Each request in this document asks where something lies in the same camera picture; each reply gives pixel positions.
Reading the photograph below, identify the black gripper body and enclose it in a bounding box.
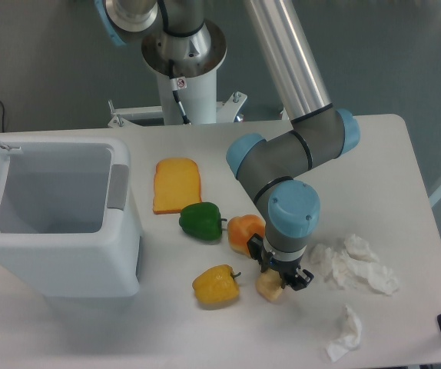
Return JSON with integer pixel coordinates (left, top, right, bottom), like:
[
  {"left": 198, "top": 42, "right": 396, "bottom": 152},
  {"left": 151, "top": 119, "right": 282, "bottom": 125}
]
[{"left": 264, "top": 251, "right": 301, "bottom": 277}]

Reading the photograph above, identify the orange toast slice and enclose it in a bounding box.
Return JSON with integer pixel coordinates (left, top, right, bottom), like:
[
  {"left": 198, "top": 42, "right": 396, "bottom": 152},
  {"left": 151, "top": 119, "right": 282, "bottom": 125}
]
[{"left": 153, "top": 158, "right": 202, "bottom": 214}]

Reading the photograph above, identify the pale square bread loaf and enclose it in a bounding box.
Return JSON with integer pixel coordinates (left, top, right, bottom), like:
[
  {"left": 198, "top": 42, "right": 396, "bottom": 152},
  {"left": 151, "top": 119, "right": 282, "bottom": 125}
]
[{"left": 256, "top": 269, "right": 283, "bottom": 302}]

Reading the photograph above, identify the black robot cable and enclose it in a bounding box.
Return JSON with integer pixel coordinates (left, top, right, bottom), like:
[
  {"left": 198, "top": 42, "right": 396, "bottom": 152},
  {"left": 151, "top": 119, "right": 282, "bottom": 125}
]
[{"left": 167, "top": 59, "right": 191, "bottom": 125}]

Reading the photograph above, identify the small crumpled white tissue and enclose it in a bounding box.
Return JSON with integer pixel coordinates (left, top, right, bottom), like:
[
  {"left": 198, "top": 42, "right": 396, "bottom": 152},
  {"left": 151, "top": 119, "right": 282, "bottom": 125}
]
[{"left": 325, "top": 304, "right": 363, "bottom": 363}]

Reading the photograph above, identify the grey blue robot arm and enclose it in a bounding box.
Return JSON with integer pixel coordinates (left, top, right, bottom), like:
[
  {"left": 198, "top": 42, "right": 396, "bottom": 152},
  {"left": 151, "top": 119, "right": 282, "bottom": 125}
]
[{"left": 95, "top": 1, "right": 360, "bottom": 291}]

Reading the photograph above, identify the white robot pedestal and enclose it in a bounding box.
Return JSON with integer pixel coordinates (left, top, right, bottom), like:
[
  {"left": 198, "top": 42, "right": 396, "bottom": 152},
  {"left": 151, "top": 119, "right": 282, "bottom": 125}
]
[{"left": 107, "top": 68, "right": 289, "bottom": 128}]

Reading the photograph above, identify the white open trash bin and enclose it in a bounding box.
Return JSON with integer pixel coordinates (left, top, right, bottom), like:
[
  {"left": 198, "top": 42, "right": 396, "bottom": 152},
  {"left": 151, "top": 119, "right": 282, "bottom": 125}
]
[{"left": 0, "top": 135, "right": 141, "bottom": 298}]

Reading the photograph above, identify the large crumpled white tissue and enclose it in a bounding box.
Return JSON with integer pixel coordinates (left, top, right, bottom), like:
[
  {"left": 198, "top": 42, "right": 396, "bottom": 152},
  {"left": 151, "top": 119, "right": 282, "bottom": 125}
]
[{"left": 309, "top": 234, "right": 400, "bottom": 296}]

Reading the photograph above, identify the yellow bell pepper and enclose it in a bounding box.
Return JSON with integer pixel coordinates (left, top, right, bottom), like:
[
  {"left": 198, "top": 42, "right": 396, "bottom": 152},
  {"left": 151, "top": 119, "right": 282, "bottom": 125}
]
[{"left": 192, "top": 264, "right": 241, "bottom": 305}]

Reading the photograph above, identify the knotted orange bread roll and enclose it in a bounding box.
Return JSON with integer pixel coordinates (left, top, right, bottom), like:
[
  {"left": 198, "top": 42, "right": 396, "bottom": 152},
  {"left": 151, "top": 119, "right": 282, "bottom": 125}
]
[{"left": 227, "top": 214, "right": 265, "bottom": 257}]

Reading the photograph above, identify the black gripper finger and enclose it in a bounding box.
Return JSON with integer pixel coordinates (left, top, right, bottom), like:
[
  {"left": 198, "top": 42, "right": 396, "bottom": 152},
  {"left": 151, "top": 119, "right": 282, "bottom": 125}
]
[
  {"left": 281, "top": 269, "right": 314, "bottom": 291},
  {"left": 247, "top": 233, "right": 266, "bottom": 273}
]

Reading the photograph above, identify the green bell pepper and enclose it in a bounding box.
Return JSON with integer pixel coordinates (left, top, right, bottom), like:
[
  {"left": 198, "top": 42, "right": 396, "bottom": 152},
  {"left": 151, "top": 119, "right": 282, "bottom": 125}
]
[{"left": 179, "top": 202, "right": 224, "bottom": 241}]

